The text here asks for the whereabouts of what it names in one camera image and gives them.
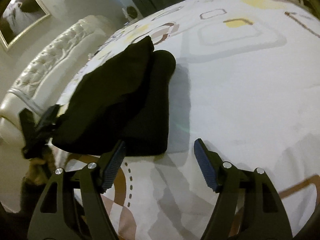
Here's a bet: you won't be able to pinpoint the patterned white bed cover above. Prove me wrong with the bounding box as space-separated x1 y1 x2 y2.
58 0 319 239

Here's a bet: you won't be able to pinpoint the small round bedside fan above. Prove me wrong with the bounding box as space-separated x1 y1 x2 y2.
122 6 138 21

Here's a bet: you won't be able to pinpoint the black pants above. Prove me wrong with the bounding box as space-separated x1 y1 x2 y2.
52 36 176 156

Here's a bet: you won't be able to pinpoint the person's left hand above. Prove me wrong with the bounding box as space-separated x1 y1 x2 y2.
25 153 56 186

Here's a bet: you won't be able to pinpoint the framed wall picture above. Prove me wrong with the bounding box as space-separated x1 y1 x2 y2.
1 0 50 51

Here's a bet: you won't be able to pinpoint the cream tufted headboard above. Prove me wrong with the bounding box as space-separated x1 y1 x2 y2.
1 15 117 145

